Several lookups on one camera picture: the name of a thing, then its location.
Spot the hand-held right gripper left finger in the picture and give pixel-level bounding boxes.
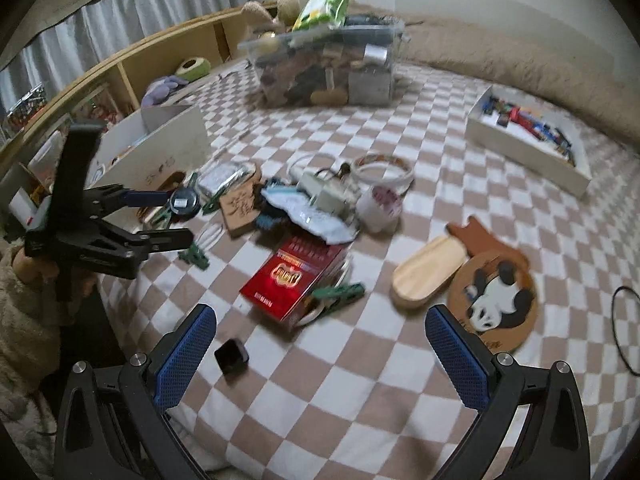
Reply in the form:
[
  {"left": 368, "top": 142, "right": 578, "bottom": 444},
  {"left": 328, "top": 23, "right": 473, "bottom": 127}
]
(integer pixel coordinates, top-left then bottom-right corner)
[{"left": 54, "top": 304, "right": 217, "bottom": 480}]

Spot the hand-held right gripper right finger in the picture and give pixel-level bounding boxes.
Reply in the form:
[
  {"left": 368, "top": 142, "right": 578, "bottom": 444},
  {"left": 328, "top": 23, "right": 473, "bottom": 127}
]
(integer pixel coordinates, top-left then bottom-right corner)
[{"left": 425, "top": 304, "right": 591, "bottom": 480}]

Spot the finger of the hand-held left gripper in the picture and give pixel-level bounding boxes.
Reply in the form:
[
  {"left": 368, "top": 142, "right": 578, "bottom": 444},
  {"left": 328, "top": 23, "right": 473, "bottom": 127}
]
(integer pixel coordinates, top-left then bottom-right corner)
[
  {"left": 107, "top": 228, "right": 194, "bottom": 261},
  {"left": 82, "top": 185, "right": 177, "bottom": 216}
]

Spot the black round case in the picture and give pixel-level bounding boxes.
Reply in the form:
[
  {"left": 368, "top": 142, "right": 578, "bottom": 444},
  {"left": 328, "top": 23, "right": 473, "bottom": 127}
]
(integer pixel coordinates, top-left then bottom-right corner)
[{"left": 170, "top": 189, "right": 202, "bottom": 221}]

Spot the white cardboard box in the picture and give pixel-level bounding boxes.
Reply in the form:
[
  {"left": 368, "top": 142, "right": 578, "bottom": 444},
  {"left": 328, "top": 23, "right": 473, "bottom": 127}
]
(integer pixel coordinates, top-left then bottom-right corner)
[{"left": 94, "top": 104, "right": 212, "bottom": 197}]

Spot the person's left forearm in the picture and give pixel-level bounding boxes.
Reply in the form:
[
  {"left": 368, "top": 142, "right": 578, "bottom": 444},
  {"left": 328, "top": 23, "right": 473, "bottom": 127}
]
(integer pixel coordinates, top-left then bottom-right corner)
[{"left": 0, "top": 255, "right": 68, "bottom": 413}]

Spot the person's left hand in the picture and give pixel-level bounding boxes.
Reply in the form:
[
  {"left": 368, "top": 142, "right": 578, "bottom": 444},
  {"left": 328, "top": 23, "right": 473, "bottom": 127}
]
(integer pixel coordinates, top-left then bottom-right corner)
[{"left": 12, "top": 250, "right": 97, "bottom": 311}]

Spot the small black box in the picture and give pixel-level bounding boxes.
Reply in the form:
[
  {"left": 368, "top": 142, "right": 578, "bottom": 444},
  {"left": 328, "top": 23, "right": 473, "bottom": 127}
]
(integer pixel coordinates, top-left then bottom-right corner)
[{"left": 213, "top": 338, "right": 250, "bottom": 377}]

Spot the round panda wooden coaster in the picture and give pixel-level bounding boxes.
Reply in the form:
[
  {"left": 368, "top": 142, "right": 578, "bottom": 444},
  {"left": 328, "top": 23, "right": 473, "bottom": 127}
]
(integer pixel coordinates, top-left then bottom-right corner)
[{"left": 447, "top": 252, "right": 540, "bottom": 354}]

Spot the clear plastic case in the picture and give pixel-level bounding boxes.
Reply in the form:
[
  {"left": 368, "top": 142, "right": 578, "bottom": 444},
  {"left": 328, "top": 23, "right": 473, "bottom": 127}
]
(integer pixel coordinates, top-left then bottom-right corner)
[{"left": 197, "top": 162, "right": 256, "bottom": 196}]

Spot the engraved wooden plaque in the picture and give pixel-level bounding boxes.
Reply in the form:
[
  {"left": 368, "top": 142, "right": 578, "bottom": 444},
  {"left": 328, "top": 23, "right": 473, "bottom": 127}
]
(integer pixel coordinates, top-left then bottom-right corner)
[{"left": 219, "top": 163, "right": 264, "bottom": 239}]

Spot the wooden oval tray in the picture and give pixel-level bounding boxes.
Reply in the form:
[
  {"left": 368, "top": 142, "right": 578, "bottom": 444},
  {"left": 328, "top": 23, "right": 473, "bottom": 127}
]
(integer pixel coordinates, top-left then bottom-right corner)
[{"left": 389, "top": 233, "right": 471, "bottom": 314}]

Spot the purple plush toy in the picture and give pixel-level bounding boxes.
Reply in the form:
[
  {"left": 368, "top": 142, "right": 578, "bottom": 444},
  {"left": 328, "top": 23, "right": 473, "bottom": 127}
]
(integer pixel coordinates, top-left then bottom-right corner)
[{"left": 141, "top": 75, "right": 189, "bottom": 107}]

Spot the brown bear wooden coaster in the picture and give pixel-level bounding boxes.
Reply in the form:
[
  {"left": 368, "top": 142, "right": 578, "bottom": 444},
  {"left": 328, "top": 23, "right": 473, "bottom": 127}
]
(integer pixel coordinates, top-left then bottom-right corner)
[{"left": 446, "top": 214, "right": 530, "bottom": 272}]

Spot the red box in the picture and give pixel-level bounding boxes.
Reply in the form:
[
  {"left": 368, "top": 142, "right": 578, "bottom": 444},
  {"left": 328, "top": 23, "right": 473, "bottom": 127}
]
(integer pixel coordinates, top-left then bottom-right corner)
[{"left": 239, "top": 233, "right": 350, "bottom": 334}]

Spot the jar of colourful pieces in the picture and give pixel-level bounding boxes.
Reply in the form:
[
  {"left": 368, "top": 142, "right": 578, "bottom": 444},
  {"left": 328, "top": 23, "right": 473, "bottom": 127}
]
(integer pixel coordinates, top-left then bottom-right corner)
[{"left": 4, "top": 84, "right": 49, "bottom": 132}]

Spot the wooden shelf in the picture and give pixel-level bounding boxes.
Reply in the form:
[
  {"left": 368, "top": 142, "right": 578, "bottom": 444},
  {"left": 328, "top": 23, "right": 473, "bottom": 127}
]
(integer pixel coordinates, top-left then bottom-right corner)
[{"left": 0, "top": 1, "right": 282, "bottom": 213}]

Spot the green avocado plush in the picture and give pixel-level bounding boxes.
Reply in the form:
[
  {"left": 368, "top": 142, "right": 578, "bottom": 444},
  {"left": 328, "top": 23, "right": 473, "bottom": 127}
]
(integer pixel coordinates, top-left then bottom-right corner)
[{"left": 173, "top": 57, "right": 211, "bottom": 82}]

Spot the white and blue foil packet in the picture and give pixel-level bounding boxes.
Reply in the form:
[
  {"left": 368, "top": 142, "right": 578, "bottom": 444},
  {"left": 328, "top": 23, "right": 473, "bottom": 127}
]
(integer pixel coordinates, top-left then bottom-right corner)
[{"left": 262, "top": 187, "right": 361, "bottom": 244}]

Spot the white plastic holder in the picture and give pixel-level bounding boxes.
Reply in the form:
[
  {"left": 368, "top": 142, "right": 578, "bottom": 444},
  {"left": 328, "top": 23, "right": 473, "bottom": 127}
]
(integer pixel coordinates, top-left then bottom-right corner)
[{"left": 298, "top": 172, "right": 352, "bottom": 219}]

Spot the small white tape roll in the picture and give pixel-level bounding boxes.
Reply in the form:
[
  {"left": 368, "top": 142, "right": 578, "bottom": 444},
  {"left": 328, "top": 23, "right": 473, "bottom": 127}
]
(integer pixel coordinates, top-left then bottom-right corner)
[{"left": 355, "top": 184, "right": 404, "bottom": 234}]

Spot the grey curtain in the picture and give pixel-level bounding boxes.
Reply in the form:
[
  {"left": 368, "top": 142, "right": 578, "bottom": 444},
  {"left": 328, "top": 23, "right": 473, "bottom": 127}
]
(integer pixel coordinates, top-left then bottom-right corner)
[{"left": 0, "top": 0, "right": 249, "bottom": 112}]

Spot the clear plastic storage bin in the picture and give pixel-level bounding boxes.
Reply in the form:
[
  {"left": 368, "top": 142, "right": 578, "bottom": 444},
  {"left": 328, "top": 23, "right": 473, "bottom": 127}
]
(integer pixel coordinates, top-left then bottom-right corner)
[{"left": 238, "top": 14, "right": 406, "bottom": 108}]

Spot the white tray box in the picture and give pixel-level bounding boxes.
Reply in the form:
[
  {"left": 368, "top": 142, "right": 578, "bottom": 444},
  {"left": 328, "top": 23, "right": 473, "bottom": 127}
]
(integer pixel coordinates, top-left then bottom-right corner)
[{"left": 465, "top": 85, "right": 594, "bottom": 199}]

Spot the brown plush toy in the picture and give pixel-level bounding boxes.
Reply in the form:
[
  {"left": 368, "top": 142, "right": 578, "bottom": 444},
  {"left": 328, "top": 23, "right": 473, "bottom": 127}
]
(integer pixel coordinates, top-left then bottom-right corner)
[{"left": 242, "top": 0, "right": 301, "bottom": 27}]

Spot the pile of colourful lighters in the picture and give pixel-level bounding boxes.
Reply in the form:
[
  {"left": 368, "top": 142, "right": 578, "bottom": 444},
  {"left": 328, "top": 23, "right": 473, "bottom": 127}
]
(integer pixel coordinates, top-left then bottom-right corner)
[{"left": 482, "top": 97, "right": 574, "bottom": 164}]

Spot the green snack packet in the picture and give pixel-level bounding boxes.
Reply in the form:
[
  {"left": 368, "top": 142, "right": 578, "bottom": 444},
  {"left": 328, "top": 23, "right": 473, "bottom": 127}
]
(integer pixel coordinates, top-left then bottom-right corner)
[{"left": 292, "top": 0, "right": 357, "bottom": 31}]

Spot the beige quilt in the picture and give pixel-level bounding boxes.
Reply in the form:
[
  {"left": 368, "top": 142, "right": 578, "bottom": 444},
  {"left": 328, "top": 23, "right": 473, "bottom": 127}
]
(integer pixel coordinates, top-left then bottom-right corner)
[{"left": 350, "top": 7, "right": 640, "bottom": 152}]

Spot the white cable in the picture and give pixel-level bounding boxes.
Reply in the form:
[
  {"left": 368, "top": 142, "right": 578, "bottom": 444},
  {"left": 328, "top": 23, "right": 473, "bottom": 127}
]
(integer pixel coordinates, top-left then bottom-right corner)
[{"left": 287, "top": 152, "right": 351, "bottom": 183}]

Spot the black charger with cable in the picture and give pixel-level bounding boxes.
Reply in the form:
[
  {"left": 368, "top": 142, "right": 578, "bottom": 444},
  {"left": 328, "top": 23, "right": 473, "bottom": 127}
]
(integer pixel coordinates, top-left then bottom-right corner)
[{"left": 611, "top": 285, "right": 640, "bottom": 377}]

